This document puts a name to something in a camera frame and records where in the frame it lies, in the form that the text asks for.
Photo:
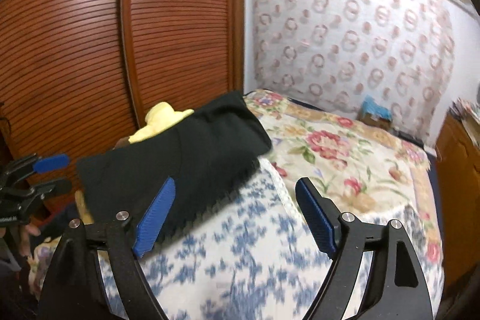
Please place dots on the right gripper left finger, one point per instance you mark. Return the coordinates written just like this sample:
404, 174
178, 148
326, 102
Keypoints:
74, 288

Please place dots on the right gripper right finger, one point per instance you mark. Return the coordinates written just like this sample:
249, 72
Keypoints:
395, 287

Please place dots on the black garment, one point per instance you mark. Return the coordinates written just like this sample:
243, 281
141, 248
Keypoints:
208, 154

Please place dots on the person's left hand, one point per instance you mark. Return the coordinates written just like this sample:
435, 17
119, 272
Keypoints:
24, 233

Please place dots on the pink floral beige blanket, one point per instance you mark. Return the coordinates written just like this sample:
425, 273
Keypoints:
364, 169

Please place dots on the long wooden sideboard cabinet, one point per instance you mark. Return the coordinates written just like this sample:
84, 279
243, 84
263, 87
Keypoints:
457, 167

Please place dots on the blue floral white quilt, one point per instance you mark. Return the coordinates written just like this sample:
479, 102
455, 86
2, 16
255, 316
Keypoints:
254, 257

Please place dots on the yellow plush toy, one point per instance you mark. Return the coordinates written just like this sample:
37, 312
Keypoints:
159, 118

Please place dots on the blue item on box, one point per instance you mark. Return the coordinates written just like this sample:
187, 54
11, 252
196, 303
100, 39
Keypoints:
374, 115

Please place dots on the wooden louvered wardrobe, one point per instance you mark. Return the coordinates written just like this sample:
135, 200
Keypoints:
77, 75

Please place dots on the cardboard box with papers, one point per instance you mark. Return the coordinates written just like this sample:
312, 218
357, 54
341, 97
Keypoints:
467, 112

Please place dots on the circle patterned lace curtain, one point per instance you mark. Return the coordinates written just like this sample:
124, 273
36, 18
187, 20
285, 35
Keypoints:
335, 53

